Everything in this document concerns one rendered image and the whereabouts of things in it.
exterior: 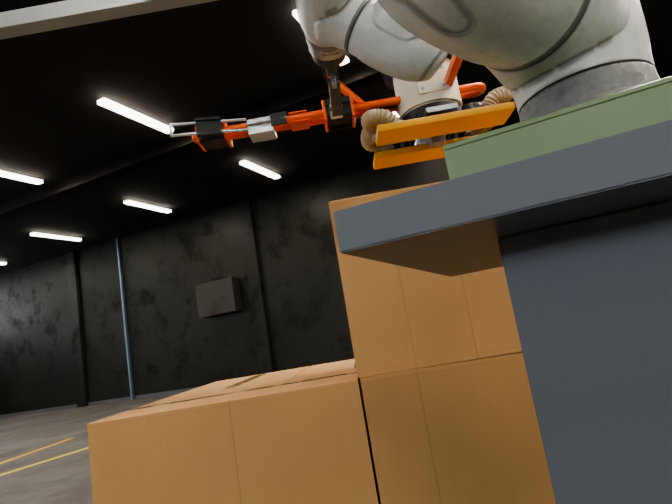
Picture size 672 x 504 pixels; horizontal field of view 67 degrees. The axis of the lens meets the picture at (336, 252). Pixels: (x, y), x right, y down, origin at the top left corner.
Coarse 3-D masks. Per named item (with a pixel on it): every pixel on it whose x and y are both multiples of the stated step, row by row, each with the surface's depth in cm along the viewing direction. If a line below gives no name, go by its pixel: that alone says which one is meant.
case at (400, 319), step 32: (384, 192) 115; (352, 256) 113; (352, 288) 112; (384, 288) 112; (416, 288) 111; (448, 288) 111; (480, 288) 110; (352, 320) 111; (384, 320) 110; (416, 320) 110; (448, 320) 109; (480, 320) 109; (512, 320) 109; (384, 352) 109; (416, 352) 109; (448, 352) 108; (480, 352) 108; (512, 352) 108
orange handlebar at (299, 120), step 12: (456, 60) 119; (456, 72) 125; (468, 84) 136; (480, 84) 136; (468, 96) 140; (360, 108) 136; (372, 108) 137; (396, 108) 140; (288, 120) 137; (300, 120) 136; (312, 120) 140; (240, 132) 141
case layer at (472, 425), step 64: (256, 384) 146; (320, 384) 110; (384, 384) 108; (448, 384) 107; (512, 384) 107; (128, 448) 108; (192, 448) 107; (256, 448) 107; (320, 448) 106; (384, 448) 106; (448, 448) 105; (512, 448) 105
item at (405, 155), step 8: (448, 136) 147; (456, 136) 146; (472, 136) 142; (408, 144) 146; (424, 144) 142; (376, 152) 142; (384, 152) 142; (392, 152) 142; (400, 152) 142; (408, 152) 142; (416, 152) 142; (424, 152) 143; (432, 152) 144; (440, 152) 145; (376, 160) 143; (384, 160) 144; (392, 160) 145; (400, 160) 147; (408, 160) 148; (416, 160) 149; (424, 160) 150; (376, 168) 150
